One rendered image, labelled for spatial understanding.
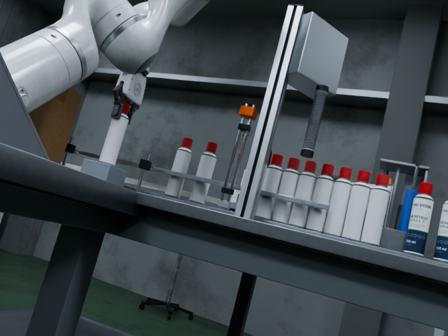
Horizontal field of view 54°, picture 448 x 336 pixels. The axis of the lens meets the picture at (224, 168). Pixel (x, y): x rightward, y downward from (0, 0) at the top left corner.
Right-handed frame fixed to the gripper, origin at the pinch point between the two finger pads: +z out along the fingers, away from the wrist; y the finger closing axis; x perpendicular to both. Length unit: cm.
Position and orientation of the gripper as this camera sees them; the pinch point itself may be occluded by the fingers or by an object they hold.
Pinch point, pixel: (121, 115)
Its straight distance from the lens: 144.3
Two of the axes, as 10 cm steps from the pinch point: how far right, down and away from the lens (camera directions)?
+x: -9.2, -1.9, 3.4
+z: -2.5, 9.5, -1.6
